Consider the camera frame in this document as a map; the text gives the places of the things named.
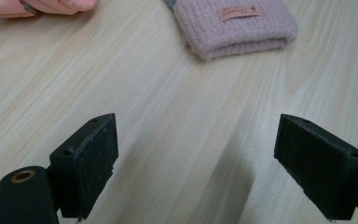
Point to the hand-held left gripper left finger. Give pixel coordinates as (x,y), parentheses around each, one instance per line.
(87,161)

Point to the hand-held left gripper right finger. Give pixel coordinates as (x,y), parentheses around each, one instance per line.
(320,165)

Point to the pink ski glove grey palm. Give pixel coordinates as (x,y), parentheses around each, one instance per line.
(52,5)

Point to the pink grey knit glove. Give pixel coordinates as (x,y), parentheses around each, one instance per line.
(230,31)

